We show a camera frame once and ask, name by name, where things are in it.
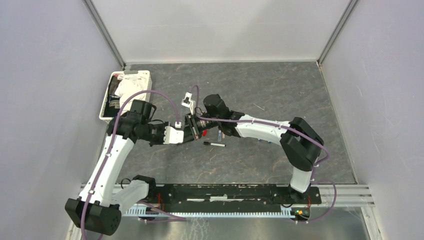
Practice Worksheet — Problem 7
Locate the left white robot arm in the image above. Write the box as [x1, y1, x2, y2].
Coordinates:
[65, 100, 219, 236]

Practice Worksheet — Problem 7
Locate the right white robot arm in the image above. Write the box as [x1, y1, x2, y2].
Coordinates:
[148, 94, 324, 204]

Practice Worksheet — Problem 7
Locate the black capped marker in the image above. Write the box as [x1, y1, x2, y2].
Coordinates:
[203, 141, 226, 147]

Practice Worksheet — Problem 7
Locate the white plastic basket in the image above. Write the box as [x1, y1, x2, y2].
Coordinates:
[98, 70, 152, 123]

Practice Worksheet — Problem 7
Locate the white cloth in basket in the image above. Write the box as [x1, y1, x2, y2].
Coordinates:
[113, 70, 152, 108]

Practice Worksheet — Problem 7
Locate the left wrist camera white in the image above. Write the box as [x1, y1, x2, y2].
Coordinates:
[163, 121, 184, 145]

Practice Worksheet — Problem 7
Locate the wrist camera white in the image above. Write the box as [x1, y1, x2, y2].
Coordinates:
[181, 92, 196, 112]
[163, 121, 184, 145]

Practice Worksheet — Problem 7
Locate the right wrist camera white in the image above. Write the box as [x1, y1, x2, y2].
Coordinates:
[181, 92, 196, 112]

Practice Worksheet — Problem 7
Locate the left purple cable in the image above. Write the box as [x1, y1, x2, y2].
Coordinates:
[80, 90, 182, 240]

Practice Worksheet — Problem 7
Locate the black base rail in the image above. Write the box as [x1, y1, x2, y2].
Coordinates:
[148, 183, 322, 214]

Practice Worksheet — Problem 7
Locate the white cable duct strip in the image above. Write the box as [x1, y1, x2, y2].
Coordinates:
[114, 204, 297, 219]

